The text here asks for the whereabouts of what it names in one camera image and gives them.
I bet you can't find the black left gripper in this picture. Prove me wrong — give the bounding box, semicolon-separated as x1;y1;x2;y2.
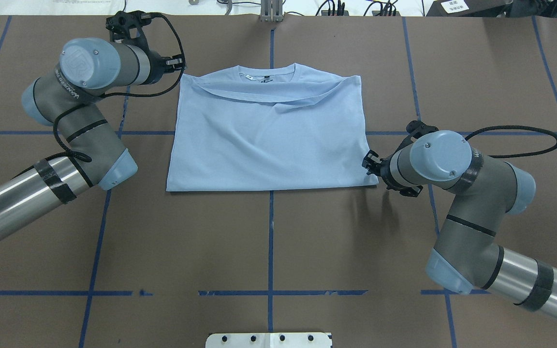
147;51;185;85

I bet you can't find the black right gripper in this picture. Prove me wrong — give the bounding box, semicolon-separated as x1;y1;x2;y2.
363;151;397;190

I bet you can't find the light blue t-shirt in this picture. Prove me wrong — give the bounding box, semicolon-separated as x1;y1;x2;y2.
166;63;379;192

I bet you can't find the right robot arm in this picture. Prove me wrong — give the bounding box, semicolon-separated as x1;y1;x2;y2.
362;125;557;319

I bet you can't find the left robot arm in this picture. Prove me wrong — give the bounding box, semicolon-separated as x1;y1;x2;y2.
0;37;186;241

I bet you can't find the black box with label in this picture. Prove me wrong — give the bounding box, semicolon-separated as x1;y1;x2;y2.
425;0;513;17

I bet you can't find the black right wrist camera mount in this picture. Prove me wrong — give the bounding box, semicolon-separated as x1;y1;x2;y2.
395;120;440;152

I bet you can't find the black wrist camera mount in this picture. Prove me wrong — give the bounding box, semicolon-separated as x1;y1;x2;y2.
105;10;152;53
395;120;440;152

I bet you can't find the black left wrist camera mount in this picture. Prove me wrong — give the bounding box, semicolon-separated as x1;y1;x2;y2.
105;10;152;53

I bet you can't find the grey metal camera post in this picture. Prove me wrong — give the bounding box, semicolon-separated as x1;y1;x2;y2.
259;0;284;23

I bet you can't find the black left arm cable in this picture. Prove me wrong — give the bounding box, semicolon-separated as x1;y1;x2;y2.
52;12;186;162

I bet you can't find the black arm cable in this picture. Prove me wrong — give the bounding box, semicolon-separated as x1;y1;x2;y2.
52;12;186;162
462;125;557;159

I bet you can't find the black cable bundle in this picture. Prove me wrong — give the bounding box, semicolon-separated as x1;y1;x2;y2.
315;0;400;17

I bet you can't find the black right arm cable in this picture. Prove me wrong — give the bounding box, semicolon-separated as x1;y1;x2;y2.
462;125;557;159

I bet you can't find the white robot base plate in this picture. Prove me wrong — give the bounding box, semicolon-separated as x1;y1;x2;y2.
205;332;333;348

